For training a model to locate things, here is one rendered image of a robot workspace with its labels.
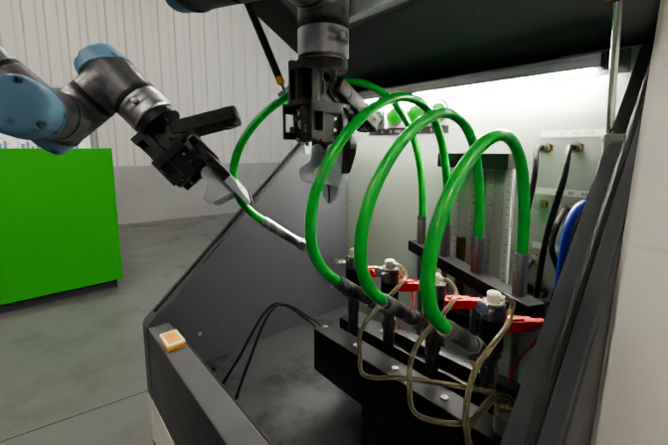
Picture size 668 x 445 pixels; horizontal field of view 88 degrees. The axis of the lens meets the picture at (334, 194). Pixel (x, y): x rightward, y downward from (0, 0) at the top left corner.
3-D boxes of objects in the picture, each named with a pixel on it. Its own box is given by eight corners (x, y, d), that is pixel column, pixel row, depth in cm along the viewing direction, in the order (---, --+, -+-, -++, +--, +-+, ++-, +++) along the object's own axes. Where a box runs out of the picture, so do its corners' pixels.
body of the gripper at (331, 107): (281, 144, 52) (280, 61, 51) (325, 144, 58) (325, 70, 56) (313, 143, 47) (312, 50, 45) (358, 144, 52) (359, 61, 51)
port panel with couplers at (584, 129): (516, 284, 63) (528, 112, 59) (523, 280, 66) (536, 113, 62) (603, 309, 54) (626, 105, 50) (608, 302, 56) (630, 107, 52)
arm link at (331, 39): (326, 42, 56) (363, 30, 50) (326, 72, 56) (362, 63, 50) (287, 32, 51) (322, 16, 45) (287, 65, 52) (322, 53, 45)
